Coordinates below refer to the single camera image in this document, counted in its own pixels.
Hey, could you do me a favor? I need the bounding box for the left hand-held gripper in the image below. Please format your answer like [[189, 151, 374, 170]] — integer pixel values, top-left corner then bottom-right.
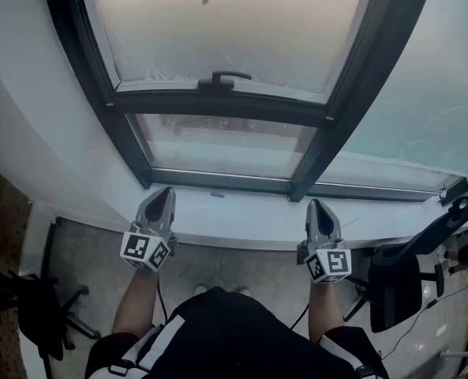
[[118, 186, 179, 273]]

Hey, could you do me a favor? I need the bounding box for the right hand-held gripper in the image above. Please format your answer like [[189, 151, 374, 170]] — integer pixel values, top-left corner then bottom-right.
[[295, 198, 354, 285]]

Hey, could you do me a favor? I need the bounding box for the person's left forearm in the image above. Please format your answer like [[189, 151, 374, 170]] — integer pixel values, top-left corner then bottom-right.
[[110, 268, 160, 337]]

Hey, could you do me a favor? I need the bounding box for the person's right forearm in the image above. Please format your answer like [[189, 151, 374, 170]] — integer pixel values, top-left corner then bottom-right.
[[306, 281, 345, 345]]

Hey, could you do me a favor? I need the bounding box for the black mesh office chair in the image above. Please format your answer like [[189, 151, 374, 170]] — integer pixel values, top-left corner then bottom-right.
[[343, 193, 468, 334], [0, 250, 103, 365]]

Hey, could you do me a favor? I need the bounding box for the person's black clothed body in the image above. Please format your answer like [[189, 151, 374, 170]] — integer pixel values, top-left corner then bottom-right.
[[85, 286, 388, 379]]

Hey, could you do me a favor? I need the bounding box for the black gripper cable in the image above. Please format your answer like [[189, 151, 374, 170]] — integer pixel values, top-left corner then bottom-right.
[[290, 302, 310, 330], [155, 276, 170, 326]]

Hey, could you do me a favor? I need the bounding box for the thin black floor cable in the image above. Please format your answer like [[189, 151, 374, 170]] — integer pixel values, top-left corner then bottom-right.
[[377, 284, 468, 362]]

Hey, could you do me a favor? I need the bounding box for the black window handle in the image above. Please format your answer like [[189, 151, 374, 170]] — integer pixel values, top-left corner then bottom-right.
[[197, 70, 253, 91]]

